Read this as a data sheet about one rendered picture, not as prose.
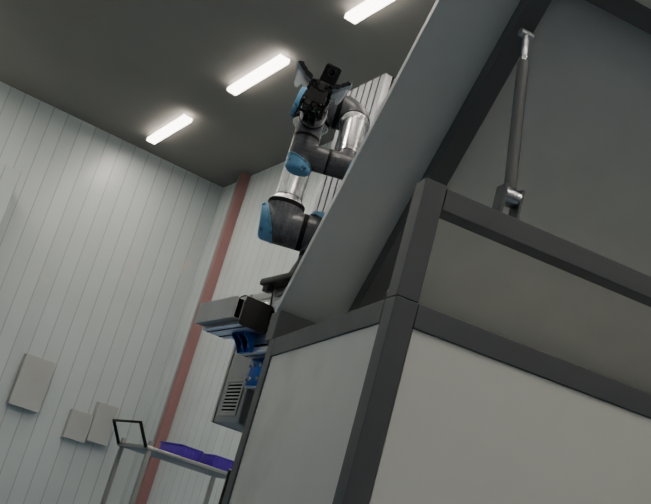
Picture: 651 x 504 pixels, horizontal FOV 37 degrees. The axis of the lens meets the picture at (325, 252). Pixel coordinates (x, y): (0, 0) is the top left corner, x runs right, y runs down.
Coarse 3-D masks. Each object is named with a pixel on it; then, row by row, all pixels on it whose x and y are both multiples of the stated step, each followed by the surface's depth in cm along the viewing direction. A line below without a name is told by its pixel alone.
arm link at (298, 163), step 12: (300, 132) 274; (300, 144) 273; (312, 144) 274; (288, 156) 273; (300, 156) 271; (312, 156) 272; (324, 156) 272; (288, 168) 273; (300, 168) 271; (312, 168) 274; (324, 168) 273
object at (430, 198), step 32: (416, 192) 155; (448, 192) 154; (416, 224) 151; (480, 224) 155; (512, 224) 158; (416, 256) 150; (544, 256) 160; (576, 256) 161; (416, 288) 149; (608, 288) 166; (640, 288) 165
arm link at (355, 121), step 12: (348, 96) 307; (348, 108) 304; (360, 108) 304; (348, 120) 298; (360, 120) 299; (348, 132) 289; (360, 132) 292; (348, 144) 281; (360, 144) 287; (336, 156) 273; (348, 156) 274; (336, 168) 273
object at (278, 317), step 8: (280, 312) 202; (272, 320) 205; (280, 320) 202; (288, 320) 202; (296, 320) 203; (304, 320) 204; (272, 328) 203; (280, 328) 201; (288, 328) 202; (296, 328) 203; (272, 336) 201
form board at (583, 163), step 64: (448, 0) 180; (512, 0) 181; (576, 0) 183; (640, 0) 184; (448, 64) 185; (576, 64) 188; (640, 64) 190; (384, 128) 189; (448, 128) 191; (576, 128) 194; (640, 128) 196; (384, 192) 195; (576, 192) 200; (640, 192) 202; (320, 256) 200; (448, 256) 204; (512, 256) 205; (640, 256) 209; (320, 320) 207; (512, 320) 212; (576, 320) 214; (640, 320) 216; (640, 384) 224
